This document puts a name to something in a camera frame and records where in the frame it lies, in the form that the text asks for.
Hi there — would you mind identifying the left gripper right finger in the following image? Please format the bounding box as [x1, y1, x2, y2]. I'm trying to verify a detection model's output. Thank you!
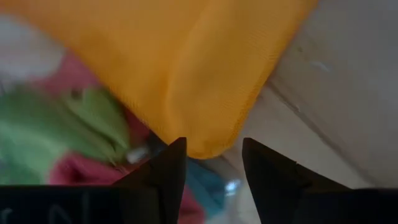
[241, 138, 351, 224]

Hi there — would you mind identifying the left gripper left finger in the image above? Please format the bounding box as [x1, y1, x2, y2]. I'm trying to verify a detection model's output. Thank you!
[113, 136, 188, 224]

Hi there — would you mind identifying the blue microfiber towel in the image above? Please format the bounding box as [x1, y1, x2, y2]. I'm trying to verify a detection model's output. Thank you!
[185, 157, 227, 219]

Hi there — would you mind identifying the orange microfiber towel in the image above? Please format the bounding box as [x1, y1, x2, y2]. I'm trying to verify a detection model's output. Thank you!
[0, 0, 320, 160]

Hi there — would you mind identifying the green microfiber towel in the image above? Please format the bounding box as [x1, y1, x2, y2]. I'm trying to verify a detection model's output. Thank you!
[0, 86, 132, 186]

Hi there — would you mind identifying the clear plastic bin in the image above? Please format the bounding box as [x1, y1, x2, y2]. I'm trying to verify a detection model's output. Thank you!
[0, 15, 265, 224]

